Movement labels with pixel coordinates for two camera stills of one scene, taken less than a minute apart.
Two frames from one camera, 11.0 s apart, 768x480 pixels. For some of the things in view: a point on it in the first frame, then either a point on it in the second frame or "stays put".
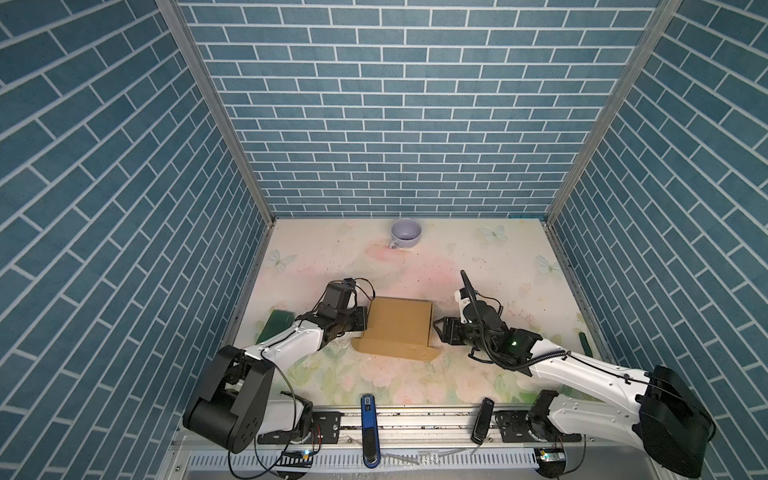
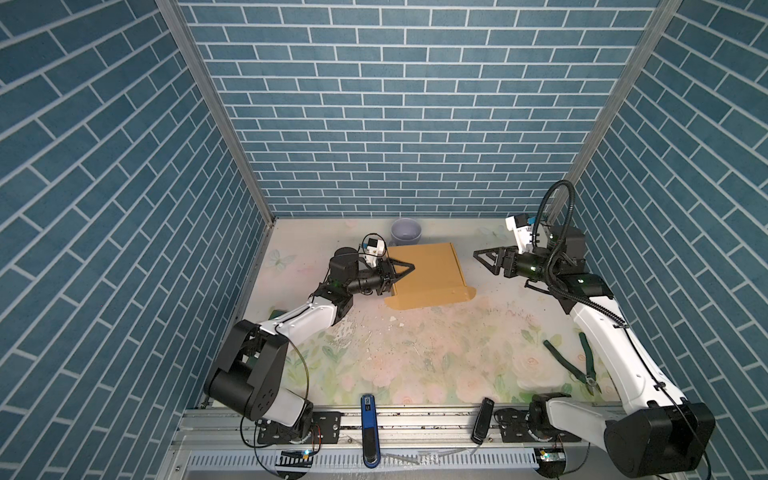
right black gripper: [450, 325] → [512, 253]
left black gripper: [361, 314] → [385, 279]
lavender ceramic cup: [405, 233] stays put
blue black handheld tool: [370, 438] stays put
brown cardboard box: [398, 328] → [436, 278]
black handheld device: [482, 420] stays put
